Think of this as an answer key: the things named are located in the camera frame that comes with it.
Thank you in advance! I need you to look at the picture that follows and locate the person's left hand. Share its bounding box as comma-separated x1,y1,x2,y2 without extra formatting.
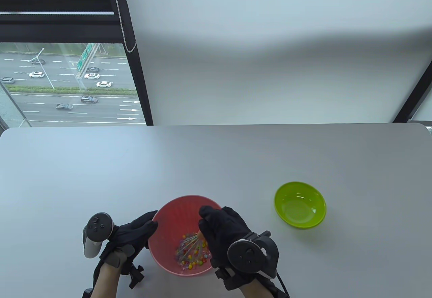
98,210,159,269

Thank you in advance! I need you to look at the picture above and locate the person's right hand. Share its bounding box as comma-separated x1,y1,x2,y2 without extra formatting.
198,206,253,269

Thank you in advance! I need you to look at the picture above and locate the teal wire whisk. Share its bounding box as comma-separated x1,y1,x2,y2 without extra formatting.
180,230,208,255

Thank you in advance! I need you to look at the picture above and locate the pink plastic salad bowl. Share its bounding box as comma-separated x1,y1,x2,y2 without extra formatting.
148,195,225,277

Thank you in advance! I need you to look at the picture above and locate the pile of colourful plastic decorations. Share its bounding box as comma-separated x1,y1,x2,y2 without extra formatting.
175,232,212,271

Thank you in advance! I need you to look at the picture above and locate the green plastic bowl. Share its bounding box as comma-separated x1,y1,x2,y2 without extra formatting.
274,181,327,229

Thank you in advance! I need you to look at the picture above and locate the person's right forearm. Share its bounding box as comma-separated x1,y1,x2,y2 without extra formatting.
238,278,270,298

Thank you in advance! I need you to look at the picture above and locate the person's left forearm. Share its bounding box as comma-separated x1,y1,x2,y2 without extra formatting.
90,263,118,298

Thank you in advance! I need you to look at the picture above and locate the grey left hand controller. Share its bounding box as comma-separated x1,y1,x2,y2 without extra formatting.
83,212,115,258

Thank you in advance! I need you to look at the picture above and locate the white roller blind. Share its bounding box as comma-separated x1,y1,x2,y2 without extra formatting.
120,0,432,126

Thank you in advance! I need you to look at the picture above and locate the green road sign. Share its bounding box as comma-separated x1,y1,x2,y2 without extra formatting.
76,43,96,73

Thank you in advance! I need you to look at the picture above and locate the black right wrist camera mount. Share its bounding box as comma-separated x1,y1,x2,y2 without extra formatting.
243,230,271,243

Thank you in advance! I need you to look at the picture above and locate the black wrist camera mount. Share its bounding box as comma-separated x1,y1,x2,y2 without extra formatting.
121,264,145,290
243,230,271,243

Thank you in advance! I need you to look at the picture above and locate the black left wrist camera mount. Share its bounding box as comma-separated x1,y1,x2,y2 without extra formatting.
121,264,145,290

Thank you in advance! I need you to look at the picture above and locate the black cable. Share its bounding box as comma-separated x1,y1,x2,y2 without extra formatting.
276,271,290,298

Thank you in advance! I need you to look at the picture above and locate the black window frame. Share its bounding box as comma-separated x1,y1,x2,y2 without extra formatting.
0,0,154,128

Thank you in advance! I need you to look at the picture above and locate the white bead cord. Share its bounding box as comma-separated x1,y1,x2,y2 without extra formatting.
109,0,137,53

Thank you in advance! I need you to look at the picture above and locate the black slanted window post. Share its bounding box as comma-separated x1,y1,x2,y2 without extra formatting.
393,72,432,123

